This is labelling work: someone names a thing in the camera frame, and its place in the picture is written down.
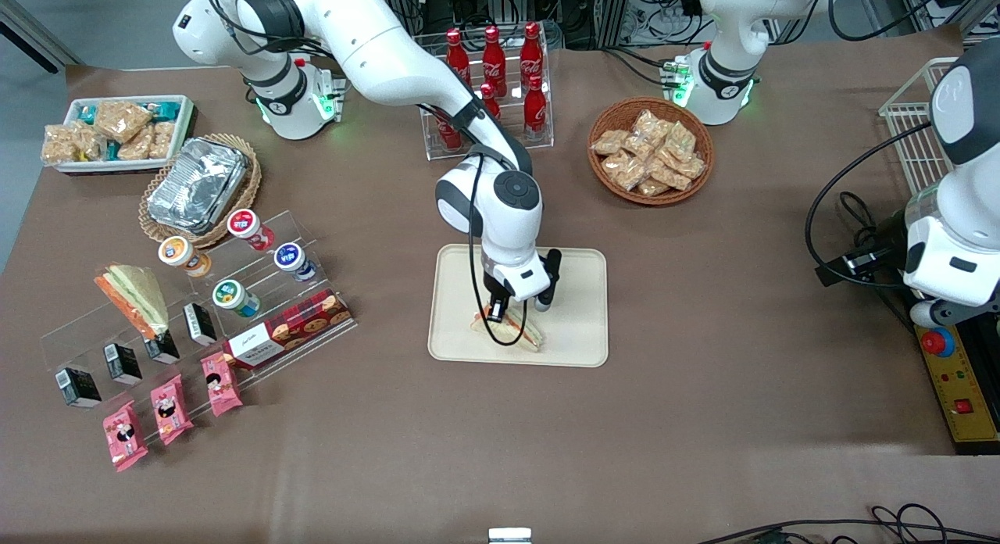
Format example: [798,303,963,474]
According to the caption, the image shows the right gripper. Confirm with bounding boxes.
[482,251,557,324]

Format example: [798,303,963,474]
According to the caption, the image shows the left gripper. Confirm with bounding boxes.
[815,216,1000,309]

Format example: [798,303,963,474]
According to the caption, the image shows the triangle sandwich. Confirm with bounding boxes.
[94,264,170,342]
[469,300,545,353]

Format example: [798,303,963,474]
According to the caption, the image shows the beige plastic tray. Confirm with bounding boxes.
[428,244,609,368]

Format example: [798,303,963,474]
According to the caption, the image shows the clear acrylic bottle rack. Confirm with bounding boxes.
[412,24,554,162]

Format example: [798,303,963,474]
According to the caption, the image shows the yellow emergency stop box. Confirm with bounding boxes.
[912,324,1000,456]

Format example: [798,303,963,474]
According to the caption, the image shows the brown table cover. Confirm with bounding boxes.
[0,24,1000,544]

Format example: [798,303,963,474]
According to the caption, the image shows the red plaid cookie box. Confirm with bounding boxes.
[222,288,354,370]

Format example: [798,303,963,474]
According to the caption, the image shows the round wicker basket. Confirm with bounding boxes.
[587,97,715,207]

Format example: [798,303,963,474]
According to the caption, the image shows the blue lid yogurt cup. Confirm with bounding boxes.
[273,242,318,284]

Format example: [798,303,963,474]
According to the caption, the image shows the red lid yogurt cup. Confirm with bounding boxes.
[227,208,276,252]

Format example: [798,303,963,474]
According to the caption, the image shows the clear acrylic step display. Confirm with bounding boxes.
[39,209,359,424]

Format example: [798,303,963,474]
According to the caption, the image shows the green lid yogurt cup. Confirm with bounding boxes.
[212,279,262,320]

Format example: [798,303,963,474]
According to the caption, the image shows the oval wicker basket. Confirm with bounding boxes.
[138,133,263,249]

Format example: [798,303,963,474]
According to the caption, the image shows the pink snack pouch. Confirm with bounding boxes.
[200,352,245,417]
[102,400,148,473]
[150,374,195,446]

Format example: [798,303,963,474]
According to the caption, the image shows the small black carton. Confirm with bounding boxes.
[183,302,220,347]
[104,343,143,386]
[55,367,103,409]
[145,329,181,365]

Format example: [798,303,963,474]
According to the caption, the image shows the orange lid yogurt cup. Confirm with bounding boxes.
[158,235,213,279]

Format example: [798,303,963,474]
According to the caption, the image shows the aluminium foil container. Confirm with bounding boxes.
[147,136,251,234]

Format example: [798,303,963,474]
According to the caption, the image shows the white rectangular bin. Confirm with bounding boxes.
[56,95,196,175]

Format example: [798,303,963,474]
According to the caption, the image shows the large puffed snack pack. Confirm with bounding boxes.
[94,100,153,144]

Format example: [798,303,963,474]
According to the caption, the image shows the black coiled cable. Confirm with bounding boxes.
[838,191,888,252]

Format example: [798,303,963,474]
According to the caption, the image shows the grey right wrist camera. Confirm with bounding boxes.
[534,249,563,312]

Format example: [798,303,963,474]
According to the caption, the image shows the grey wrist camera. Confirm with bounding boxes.
[910,298,1000,327]
[534,249,563,312]

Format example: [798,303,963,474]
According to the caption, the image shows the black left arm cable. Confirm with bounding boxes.
[805,122,950,288]

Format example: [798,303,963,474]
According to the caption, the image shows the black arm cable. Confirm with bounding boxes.
[805,122,950,288]
[465,149,524,348]

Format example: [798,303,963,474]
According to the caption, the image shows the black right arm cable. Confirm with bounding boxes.
[465,149,524,348]

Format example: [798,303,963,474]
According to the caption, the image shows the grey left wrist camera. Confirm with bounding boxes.
[910,298,1000,327]

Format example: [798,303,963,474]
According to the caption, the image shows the white wire rack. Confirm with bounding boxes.
[878,56,960,195]

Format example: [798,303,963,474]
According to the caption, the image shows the black floor cables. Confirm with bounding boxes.
[695,503,1000,544]

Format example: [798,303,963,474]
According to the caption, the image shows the aluminium frame rack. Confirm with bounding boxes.
[379,0,626,48]

